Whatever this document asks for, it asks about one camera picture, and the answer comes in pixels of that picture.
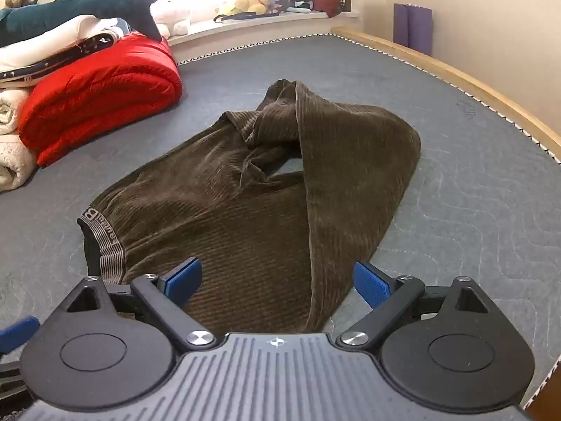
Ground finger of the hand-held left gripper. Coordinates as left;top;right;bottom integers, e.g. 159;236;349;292
0;316;40;356
0;360;33;417

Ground plush shark toy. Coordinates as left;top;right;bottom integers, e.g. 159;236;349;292
0;0;173;48

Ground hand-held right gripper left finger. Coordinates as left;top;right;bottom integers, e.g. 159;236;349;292
66;258;215;354

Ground white window sill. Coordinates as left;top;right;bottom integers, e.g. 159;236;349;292
167;9;362;66

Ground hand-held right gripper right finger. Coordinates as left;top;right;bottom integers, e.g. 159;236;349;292
337;262;494;354

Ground black strap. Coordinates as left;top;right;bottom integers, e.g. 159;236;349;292
214;11;281;22

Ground red quilted comforter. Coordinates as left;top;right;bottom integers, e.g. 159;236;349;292
18;33;184;167

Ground white fleece blanket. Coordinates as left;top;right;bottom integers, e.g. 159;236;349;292
0;134;40;193

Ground wooden bed frame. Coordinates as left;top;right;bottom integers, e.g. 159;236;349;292
331;26;561;159

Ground cream rolled towel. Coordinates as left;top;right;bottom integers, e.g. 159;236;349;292
0;88;33;136

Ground white plush toy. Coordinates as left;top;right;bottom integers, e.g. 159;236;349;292
151;0;194;38

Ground navy star-printed blanket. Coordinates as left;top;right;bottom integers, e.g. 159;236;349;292
0;28;132;86

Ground white folded blanket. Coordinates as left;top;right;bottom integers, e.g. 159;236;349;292
0;15;132;73

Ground brown corduroy pants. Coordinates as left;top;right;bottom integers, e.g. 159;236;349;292
78;79;422;334

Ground purple yoga mat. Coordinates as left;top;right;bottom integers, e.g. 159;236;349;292
393;3;434;56

